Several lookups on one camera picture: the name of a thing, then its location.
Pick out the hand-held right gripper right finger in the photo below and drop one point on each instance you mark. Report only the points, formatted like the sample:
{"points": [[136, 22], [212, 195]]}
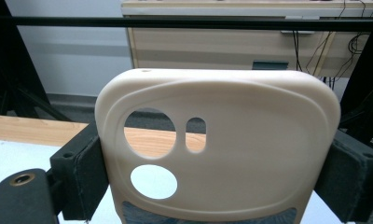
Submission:
{"points": [[352, 180]]}

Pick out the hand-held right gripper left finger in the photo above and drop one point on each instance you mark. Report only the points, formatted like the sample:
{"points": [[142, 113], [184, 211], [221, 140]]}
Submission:
{"points": [[79, 174]]}

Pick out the beige phone case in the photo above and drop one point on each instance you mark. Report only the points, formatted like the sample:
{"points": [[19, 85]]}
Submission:
{"points": [[246, 146]]}

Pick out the black metal stand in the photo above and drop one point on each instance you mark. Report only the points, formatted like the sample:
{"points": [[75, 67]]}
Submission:
{"points": [[10, 71], [366, 93]]}

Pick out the grey green desk label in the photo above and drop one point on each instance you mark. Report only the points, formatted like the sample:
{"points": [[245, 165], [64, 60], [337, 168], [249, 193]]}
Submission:
{"points": [[270, 65]]}

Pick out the white power strip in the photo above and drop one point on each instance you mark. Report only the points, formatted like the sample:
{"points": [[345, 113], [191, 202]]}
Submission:
{"points": [[298, 31]]}

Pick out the black horizontal bar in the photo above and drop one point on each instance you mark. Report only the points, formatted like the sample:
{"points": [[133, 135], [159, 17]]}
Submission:
{"points": [[144, 21]]}

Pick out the light wooden desk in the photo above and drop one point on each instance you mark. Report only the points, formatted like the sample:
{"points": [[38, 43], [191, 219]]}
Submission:
{"points": [[212, 46]]}

